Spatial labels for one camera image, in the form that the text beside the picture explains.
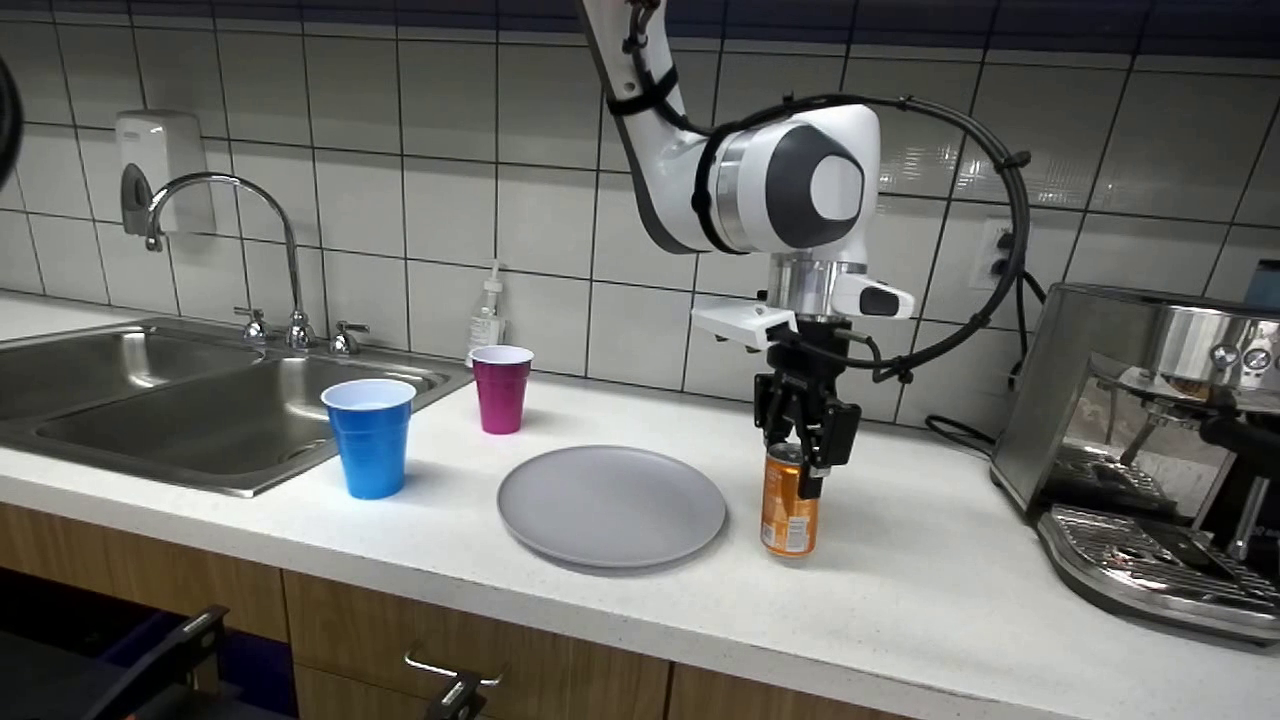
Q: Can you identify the white wall soap dispenser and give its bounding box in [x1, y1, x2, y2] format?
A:
[112, 109, 219, 247]

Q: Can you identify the chrome gooseneck faucet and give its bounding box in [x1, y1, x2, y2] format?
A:
[141, 169, 320, 355]

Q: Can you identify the wooden base cabinet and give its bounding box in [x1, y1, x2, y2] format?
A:
[0, 502, 937, 720]

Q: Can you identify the grey round plate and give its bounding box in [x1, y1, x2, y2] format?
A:
[492, 442, 733, 575]

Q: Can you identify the magenta plastic cup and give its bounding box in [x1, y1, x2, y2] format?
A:
[469, 339, 537, 442]

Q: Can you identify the black chair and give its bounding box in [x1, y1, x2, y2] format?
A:
[0, 603, 234, 720]

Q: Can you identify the metal drawer handle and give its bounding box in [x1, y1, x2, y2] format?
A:
[400, 649, 506, 693]

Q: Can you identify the blue plastic cup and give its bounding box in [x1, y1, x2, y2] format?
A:
[315, 376, 420, 506]

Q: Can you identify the black power cord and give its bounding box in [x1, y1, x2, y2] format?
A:
[921, 413, 999, 460]

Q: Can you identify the orange soda can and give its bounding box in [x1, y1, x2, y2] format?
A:
[755, 452, 823, 564]

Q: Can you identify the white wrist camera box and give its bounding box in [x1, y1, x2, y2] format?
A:
[690, 273, 921, 355]

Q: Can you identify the clear soap pump bottle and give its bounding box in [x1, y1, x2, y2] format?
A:
[465, 257, 519, 372]

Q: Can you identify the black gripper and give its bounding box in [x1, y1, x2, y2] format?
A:
[751, 315, 863, 506]

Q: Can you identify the stainless steel double sink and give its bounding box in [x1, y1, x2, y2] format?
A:
[0, 315, 481, 506]

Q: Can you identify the stainless steel espresso machine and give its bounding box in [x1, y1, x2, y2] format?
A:
[990, 282, 1280, 652]

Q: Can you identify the black clamp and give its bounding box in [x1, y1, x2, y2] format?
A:
[424, 672, 492, 720]

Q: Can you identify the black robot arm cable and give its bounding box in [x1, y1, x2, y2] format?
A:
[726, 89, 1051, 393]

